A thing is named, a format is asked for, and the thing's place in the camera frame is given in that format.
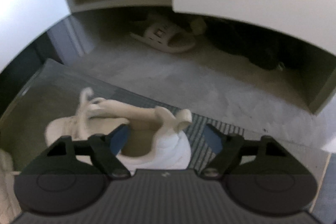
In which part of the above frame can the grey striped floor mat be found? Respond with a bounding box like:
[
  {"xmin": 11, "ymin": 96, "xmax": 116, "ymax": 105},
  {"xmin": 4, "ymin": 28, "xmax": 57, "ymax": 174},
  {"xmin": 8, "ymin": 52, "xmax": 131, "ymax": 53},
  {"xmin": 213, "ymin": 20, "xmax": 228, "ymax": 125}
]
[{"xmin": 1, "ymin": 60, "xmax": 244, "ymax": 171}]

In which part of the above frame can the white slide sandal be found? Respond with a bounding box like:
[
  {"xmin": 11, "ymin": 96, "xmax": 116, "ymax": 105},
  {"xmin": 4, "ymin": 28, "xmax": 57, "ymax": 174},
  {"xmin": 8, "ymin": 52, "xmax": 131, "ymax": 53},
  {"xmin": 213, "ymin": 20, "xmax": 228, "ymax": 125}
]
[{"xmin": 130, "ymin": 14, "xmax": 196, "ymax": 53}]

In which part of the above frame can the white chunky sneaker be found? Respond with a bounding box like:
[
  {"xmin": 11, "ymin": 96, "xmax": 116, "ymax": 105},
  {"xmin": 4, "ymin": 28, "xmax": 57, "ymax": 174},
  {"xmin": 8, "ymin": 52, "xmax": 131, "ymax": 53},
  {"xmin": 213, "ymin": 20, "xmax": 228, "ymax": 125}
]
[{"xmin": 45, "ymin": 88, "xmax": 193, "ymax": 173}]

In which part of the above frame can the white shoe cabinet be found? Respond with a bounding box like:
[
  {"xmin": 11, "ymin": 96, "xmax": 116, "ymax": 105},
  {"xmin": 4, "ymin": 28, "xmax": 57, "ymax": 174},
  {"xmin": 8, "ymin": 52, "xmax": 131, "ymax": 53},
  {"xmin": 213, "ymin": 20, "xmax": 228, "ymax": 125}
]
[{"xmin": 52, "ymin": 0, "xmax": 336, "ymax": 115}]

